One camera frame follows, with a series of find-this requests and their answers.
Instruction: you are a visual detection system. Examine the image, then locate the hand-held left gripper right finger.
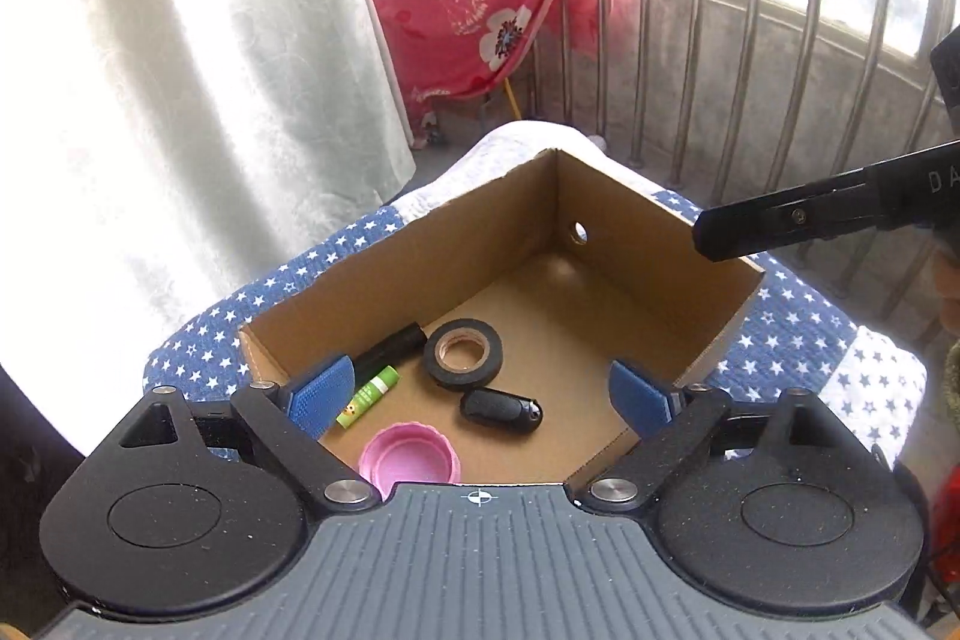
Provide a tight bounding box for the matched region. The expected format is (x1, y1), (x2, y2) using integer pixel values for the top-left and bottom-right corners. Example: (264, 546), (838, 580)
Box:
(581, 359), (893, 515)

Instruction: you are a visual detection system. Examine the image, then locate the green lip balm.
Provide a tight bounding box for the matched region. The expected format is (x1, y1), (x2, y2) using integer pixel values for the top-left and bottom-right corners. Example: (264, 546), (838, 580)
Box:
(335, 365), (400, 429)

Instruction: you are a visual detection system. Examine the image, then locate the black tape roll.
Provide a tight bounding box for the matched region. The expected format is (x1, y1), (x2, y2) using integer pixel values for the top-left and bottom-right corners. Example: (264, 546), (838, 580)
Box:
(422, 319), (505, 392)

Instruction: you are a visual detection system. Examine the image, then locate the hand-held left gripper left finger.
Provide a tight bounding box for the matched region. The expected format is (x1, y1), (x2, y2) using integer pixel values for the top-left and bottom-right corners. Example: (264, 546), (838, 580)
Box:
(94, 351), (382, 516)

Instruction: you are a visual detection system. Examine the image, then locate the brown cardboard box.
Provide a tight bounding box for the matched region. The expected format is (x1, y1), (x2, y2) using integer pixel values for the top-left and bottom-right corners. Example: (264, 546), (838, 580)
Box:
(238, 149), (766, 483)

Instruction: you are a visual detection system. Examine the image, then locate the white patterned curtain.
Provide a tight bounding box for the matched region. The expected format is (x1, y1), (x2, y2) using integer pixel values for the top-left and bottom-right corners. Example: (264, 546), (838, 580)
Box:
(0, 0), (417, 461)

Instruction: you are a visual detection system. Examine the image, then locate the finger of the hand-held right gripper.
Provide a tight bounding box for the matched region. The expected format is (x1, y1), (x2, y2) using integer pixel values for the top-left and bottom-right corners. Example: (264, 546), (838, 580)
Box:
(691, 160), (893, 262)

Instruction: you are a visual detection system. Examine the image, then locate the black car key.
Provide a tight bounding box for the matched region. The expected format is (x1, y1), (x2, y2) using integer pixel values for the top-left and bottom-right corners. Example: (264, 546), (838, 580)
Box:
(459, 387), (545, 435)

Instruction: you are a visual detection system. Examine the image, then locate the metal railing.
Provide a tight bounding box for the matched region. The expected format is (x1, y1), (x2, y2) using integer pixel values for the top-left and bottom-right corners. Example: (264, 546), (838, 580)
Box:
(525, 0), (960, 341)

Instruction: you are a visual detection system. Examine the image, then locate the pink plastic lid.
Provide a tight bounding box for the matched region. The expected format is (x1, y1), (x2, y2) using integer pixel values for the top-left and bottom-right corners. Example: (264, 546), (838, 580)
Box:
(358, 424), (460, 498)

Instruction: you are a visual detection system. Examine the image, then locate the blue white star blanket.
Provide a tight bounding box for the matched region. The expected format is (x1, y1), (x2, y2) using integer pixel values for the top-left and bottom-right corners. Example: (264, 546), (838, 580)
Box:
(142, 119), (931, 468)

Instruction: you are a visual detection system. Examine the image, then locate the black lipstick tube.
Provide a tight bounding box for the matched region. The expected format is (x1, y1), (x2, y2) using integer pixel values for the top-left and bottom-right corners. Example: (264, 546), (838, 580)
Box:
(352, 323), (428, 386)

